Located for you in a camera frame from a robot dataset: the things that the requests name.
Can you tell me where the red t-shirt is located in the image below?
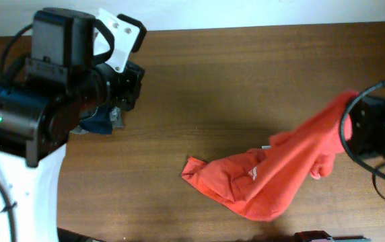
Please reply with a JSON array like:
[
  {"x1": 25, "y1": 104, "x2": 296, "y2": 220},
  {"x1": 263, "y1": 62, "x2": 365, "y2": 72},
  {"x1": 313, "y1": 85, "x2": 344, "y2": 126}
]
[{"x1": 181, "y1": 91, "x2": 359, "y2": 222}]

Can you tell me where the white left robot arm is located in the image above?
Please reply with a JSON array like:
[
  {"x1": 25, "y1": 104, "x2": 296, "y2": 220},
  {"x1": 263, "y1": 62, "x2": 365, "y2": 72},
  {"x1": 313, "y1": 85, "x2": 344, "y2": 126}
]
[{"x1": 0, "y1": 7, "x2": 147, "y2": 241}]

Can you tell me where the navy blue folded shirt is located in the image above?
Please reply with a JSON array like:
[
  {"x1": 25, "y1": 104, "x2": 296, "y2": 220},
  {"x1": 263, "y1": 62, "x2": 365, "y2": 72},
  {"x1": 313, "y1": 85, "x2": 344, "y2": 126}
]
[{"x1": 75, "y1": 106, "x2": 113, "y2": 134}]

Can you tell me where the black device at table edge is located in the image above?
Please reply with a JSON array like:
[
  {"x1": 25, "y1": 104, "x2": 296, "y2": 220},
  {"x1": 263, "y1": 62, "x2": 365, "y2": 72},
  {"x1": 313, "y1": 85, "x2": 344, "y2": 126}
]
[{"x1": 294, "y1": 231, "x2": 372, "y2": 242}]

